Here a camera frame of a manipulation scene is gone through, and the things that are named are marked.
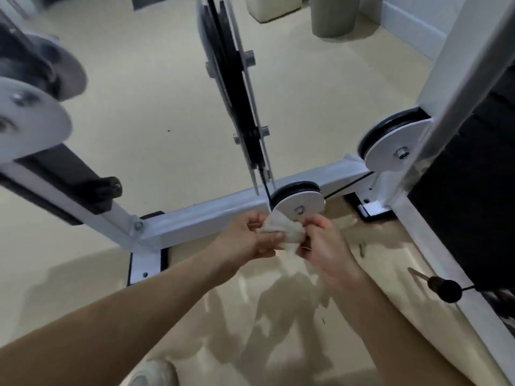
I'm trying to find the person's left hand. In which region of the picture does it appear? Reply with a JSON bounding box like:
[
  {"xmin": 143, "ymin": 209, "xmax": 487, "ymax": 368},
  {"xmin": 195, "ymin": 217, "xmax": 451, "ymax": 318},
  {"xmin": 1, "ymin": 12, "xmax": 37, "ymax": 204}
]
[{"xmin": 209, "ymin": 211, "xmax": 285, "ymax": 274}]

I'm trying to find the person's right hand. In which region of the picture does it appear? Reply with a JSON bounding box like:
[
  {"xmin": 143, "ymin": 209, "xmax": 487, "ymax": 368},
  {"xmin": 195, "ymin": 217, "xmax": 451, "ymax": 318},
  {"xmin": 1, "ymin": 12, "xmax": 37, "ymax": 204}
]
[{"xmin": 299, "ymin": 214, "xmax": 365, "ymax": 295}]

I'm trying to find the white cleaning wipe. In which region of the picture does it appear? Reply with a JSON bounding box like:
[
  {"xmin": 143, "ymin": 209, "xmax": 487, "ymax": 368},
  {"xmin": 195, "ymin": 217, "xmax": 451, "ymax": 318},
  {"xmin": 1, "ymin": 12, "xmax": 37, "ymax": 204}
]
[{"xmin": 259, "ymin": 211, "xmax": 306, "ymax": 254}]

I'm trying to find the white gym machine frame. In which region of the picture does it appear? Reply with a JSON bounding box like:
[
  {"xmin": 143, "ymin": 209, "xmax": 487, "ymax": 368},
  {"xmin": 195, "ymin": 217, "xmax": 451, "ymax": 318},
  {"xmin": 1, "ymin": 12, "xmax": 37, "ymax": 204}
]
[{"xmin": 0, "ymin": 0, "xmax": 515, "ymax": 386}]

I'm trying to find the person's left forearm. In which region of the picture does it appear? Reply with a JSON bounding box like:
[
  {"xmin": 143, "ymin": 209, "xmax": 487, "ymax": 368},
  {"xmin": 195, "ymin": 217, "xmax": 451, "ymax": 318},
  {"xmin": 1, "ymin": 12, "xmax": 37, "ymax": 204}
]
[{"xmin": 0, "ymin": 255, "xmax": 226, "ymax": 386}]

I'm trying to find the person's right forearm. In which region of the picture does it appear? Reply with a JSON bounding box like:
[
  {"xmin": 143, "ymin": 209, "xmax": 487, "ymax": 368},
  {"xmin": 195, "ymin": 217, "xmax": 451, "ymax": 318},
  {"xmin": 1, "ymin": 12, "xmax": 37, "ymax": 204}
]
[{"xmin": 340, "ymin": 273, "xmax": 464, "ymax": 386}]

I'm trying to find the person's left sneaker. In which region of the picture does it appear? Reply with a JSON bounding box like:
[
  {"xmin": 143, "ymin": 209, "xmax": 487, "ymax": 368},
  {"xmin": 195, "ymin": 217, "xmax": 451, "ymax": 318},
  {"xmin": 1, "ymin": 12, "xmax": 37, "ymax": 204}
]
[{"xmin": 128, "ymin": 359, "xmax": 180, "ymax": 386}]

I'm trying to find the black weight stack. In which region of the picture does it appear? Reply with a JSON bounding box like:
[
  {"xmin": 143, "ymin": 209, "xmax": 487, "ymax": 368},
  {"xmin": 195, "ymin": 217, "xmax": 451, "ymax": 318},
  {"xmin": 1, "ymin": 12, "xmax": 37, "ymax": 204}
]
[{"xmin": 408, "ymin": 68, "xmax": 515, "ymax": 318}]

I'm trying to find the cream white storage box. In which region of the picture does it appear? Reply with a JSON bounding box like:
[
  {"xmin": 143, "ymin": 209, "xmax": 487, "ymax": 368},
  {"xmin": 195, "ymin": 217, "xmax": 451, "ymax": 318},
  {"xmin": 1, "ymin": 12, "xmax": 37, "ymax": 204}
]
[{"xmin": 245, "ymin": 0, "xmax": 303, "ymax": 24}]

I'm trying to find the trash bin with black bag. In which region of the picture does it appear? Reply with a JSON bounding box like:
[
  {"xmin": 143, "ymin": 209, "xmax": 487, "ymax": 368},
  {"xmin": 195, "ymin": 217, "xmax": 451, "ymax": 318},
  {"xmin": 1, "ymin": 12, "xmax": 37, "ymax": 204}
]
[{"xmin": 310, "ymin": 0, "xmax": 361, "ymax": 39}]

